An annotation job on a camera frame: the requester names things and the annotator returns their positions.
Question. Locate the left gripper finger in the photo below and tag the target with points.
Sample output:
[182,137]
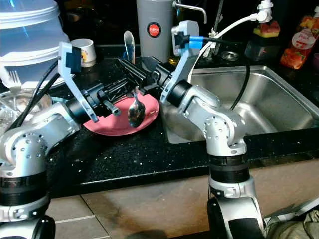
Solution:
[119,90]

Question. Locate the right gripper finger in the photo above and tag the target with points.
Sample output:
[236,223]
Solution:
[133,72]
[148,67]

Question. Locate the silver spoon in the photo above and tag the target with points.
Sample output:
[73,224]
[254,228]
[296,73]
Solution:
[136,113]

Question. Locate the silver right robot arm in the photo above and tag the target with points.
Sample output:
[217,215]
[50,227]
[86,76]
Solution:
[227,134]

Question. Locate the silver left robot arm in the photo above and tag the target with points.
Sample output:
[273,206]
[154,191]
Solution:
[40,149]

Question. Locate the grey water filter canister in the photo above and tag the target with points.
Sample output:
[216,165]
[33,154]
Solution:
[154,35]

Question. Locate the pink plate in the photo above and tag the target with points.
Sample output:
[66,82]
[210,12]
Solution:
[119,127]

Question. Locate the white printed mug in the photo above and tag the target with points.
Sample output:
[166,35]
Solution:
[87,50]

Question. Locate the steel mixing bowl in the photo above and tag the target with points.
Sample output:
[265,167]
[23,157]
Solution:
[25,102]

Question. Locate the chrome filter spout pipe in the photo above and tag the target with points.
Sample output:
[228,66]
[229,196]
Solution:
[189,7]

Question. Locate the round metal strainer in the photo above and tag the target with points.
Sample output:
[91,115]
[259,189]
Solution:
[229,56]

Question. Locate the white tiered plastic container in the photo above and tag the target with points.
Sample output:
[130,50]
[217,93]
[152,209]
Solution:
[30,42]

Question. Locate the chrome faucet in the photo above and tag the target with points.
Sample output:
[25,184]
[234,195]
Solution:
[218,15]

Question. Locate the dark sponge holder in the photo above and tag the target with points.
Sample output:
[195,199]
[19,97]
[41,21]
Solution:
[261,47]

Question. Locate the stainless steel sink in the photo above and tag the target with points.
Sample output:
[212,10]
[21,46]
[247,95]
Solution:
[274,97]

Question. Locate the yellow and red sponge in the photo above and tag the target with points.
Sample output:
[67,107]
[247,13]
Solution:
[266,29]

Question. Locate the white faucet diverter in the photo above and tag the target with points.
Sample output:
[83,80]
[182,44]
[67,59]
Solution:
[265,10]

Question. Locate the fruit print soap bottle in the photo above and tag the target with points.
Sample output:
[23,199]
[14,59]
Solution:
[301,42]

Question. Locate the tan sack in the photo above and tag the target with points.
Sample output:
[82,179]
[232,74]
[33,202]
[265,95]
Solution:
[294,229]

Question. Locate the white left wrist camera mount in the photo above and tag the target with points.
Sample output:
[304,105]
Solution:
[75,74]

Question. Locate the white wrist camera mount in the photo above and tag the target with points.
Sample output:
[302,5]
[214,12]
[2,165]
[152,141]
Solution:
[75,74]
[187,55]

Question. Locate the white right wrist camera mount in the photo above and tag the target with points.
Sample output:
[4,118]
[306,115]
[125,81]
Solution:
[187,55]

